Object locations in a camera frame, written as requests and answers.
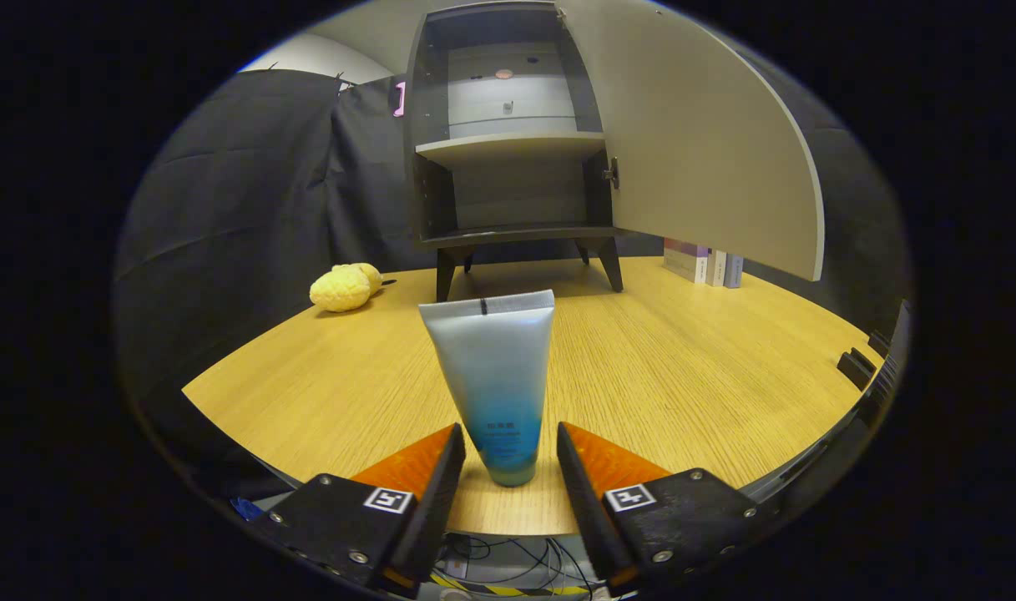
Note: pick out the black backdrop cloth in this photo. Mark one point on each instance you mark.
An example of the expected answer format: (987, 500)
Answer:
(224, 184)

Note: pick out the white and brown book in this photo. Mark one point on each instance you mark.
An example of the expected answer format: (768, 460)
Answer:
(716, 267)

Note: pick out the beige cabinet door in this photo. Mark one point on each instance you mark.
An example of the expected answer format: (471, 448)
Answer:
(700, 142)

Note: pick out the blue and white tube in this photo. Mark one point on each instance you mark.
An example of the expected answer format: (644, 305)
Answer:
(491, 367)

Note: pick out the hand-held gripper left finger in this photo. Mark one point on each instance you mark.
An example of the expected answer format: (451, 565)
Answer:
(424, 517)

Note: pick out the yellow plush toy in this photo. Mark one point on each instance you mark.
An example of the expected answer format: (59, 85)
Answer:
(341, 288)

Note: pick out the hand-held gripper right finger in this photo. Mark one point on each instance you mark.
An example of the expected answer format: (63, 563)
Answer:
(591, 517)

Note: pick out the grey-blue book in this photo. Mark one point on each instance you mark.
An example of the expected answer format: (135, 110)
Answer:
(734, 271)

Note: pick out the small black block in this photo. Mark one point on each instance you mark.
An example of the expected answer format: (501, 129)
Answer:
(856, 370)
(880, 343)

